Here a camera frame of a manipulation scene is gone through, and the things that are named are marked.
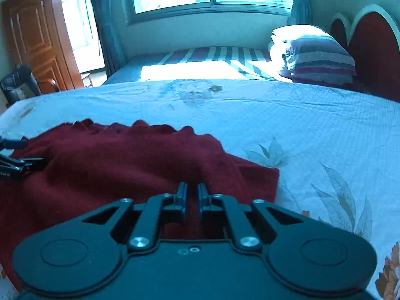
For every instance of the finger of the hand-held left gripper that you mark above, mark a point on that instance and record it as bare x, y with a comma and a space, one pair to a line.
34, 163
14, 144

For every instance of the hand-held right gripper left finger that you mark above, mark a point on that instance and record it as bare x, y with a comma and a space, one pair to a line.
184, 207

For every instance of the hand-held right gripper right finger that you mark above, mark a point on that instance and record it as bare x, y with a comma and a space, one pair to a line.
200, 207

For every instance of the dark red beaded sweater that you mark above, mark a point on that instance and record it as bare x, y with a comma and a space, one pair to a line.
125, 168

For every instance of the black leather office chair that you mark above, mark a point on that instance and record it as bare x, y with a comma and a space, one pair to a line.
18, 82

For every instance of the brown wooden door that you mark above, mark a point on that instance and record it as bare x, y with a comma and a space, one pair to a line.
34, 40

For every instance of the floral bed sheet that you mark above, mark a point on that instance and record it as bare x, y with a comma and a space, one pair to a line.
312, 131

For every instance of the striped bed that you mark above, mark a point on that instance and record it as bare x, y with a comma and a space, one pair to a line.
193, 62

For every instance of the teal curtain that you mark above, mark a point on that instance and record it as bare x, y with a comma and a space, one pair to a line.
300, 3
104, 22

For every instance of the striped pillow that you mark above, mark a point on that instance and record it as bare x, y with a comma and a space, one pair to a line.
318, 57

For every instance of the white pillow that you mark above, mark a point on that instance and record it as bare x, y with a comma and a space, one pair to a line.
300, 34

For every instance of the red scalloped headboard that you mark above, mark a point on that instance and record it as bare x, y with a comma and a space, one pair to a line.
375, 47

